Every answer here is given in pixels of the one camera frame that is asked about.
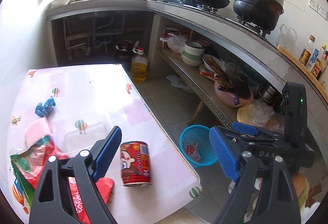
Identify trash in basket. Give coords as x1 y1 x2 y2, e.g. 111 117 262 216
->
184 142 201 163

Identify grey stone kitchen counter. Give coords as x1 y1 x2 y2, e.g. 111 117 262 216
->
46 0 327 143

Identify person's right hand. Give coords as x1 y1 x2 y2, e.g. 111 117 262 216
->
291 173 309 207

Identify red white snack bag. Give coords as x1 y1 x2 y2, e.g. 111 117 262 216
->
68 174 116 223

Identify blue mesh waste basket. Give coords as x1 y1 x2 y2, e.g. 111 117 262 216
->
179 125 218 168

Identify red drink can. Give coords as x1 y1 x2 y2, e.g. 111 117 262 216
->
120 141 152 187

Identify clear plastic food tray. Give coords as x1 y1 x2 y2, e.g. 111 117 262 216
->
61 120 112 156

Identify clear bag yellow noodles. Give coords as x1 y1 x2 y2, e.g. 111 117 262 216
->
236 99 285 134

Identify steel cup on shelf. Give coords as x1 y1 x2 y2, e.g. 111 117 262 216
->
259 85 277 104

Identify pink basin with utensils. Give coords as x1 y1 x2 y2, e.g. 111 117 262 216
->
214 81 254 108

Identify wooden condiment shelf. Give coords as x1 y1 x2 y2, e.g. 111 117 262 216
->
277 45 328 102

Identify perforated metal shelf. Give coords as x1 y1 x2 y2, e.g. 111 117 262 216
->
159 49 237 128

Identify pink sponge cloth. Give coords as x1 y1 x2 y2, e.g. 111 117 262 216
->
24 117 51 147

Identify red green snack bag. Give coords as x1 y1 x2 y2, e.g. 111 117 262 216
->
10 135 68 206

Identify blue crumpled wrapper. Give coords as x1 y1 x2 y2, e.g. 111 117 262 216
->
34 96 56 117

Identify red label sauce bottle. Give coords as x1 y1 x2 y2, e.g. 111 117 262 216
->
310 50 327 80

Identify stack of plates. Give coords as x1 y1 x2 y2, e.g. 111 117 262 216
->
198 54 228 81

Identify brown sauce bottle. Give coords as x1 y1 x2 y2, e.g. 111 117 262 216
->
298 35 315 66

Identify blue label sauce bottle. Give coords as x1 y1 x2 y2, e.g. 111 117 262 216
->
306 44 326 71

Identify yellow cooking oil bottle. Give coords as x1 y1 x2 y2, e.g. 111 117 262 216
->
131 47 148 84

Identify stack of white bowls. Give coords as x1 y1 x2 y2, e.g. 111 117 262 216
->
181 40 205 67

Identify dark jar under counter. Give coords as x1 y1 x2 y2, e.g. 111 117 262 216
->
114 40 134 71

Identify clear hanging plastic bag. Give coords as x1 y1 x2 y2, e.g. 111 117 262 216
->
276 24 297 55

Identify grey drain pipes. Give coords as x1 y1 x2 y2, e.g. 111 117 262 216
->
62 15 147 61

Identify white plastic bag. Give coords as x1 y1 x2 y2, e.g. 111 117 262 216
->
159 33 188 54

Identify gas stove burner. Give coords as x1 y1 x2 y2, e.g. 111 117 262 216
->
163 0 272 38

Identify large black steel pot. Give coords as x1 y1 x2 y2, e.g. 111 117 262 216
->
233 0 284 36

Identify white wall socket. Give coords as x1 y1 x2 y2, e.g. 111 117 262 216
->
308 0 327 20

